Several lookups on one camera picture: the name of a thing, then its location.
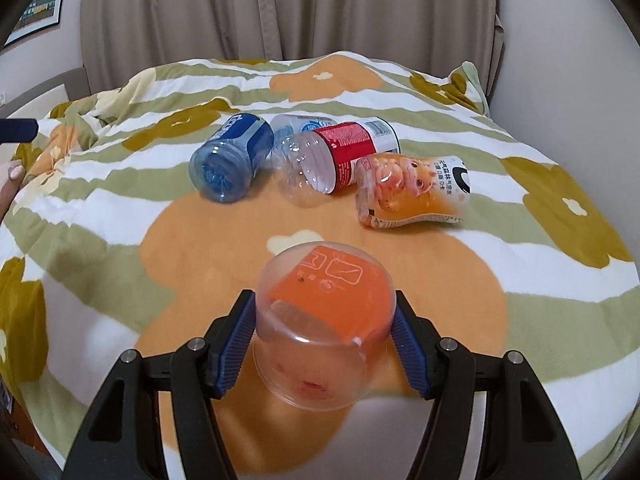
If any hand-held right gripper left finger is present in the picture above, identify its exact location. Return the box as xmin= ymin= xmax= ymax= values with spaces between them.
xmin=62 ymin=289 xmax=256 ymax=480

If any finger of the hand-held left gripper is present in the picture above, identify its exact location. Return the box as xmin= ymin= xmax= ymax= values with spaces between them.
xmin=0 ymin=118 xmax=39 ymax=143

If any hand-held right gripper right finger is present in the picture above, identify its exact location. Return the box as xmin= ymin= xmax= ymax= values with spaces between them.
xmin=390 ymin=290 xmax=578 ymax=480

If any clear plastic cup orange label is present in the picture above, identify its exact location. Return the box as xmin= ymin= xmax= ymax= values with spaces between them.
xmin=252 ymin=242 xmax=398 ymax=412

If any person's left hand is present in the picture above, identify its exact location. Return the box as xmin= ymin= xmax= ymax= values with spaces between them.
xmin=0 ymin=159 xmax=25 ymax=221

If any floral printed blanket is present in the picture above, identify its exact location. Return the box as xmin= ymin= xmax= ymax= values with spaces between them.
xmin=0 ymin=51 xmax=640 ymax=480

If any orange printed label bottle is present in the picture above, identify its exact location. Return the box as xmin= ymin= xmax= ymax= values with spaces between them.
xmin=354 ymin=153 xmax=471 ymax=230

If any blue plastic bottle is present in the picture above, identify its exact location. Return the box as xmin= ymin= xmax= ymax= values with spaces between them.
xmin=189 ymin=113 xmax=275 ymax=204

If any clear bottle red label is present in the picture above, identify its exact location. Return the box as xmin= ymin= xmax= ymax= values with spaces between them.
xmin=270 ymin=117 xmax=401 ymax=208

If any clear bottle white blue label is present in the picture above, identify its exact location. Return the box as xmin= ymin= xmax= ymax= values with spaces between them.
xmin=270 ymin=113 xmax=341 ymax=142

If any beige curtain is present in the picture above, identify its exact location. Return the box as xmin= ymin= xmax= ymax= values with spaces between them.
xmin=80 ymin=0 xmax=506 ymax=96

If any framed wall picture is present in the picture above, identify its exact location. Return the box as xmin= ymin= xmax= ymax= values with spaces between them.
xmin=4 ymin=0 xmax=71 ymax=46

